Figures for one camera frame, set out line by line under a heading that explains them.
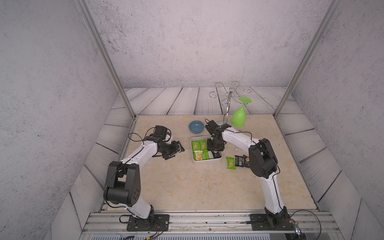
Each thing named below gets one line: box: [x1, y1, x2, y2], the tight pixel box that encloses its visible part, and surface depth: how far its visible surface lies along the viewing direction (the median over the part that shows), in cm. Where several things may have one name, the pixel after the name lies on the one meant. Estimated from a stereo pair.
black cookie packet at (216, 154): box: [211, 150, 222, 159], surface depth 97 cm
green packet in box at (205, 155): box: [202, 150, 210, 160], surface depth 98 cm
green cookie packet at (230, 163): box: [225, 156, 236, 170], surface depth 95 cm
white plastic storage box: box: [206, 150, 223, 164], surface depth 95 cm
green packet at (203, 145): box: [199, 139, 208, 151], surface depth 103 cm
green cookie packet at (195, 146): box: [192, 141, 200, 151], surface depth 102 cm
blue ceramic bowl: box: [188, 120, 205, 134], surface depth 113 cm
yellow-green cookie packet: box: [194, 150, 203, 161], surface depth 97 cm
